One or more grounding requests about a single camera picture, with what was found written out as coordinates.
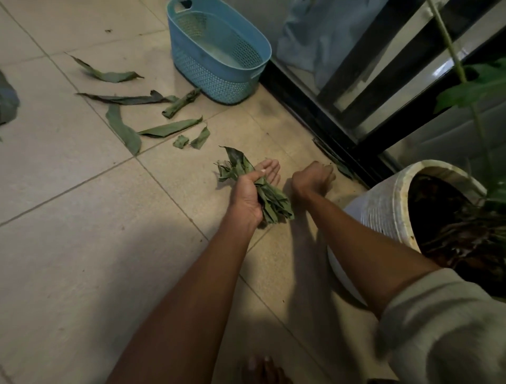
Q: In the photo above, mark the person's right hand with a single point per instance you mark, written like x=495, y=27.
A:
x=312, y=182

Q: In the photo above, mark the person's left hand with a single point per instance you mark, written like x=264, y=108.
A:
x=245, y=201

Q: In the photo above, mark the person's right forearm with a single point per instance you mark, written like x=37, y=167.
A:
x=367, y=253

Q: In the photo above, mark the person's left forearm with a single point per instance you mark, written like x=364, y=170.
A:
x=186, y=308

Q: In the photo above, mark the person's grey shirt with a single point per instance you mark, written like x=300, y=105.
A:
x=446, y=332

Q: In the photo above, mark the white round plant pot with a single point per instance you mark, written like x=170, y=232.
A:
x=379, y=213

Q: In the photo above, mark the teal plastic bucket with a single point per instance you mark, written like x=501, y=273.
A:
x=217, y=67

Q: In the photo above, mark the green leafy potted plant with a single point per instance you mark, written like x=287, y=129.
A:
x=474, y=87

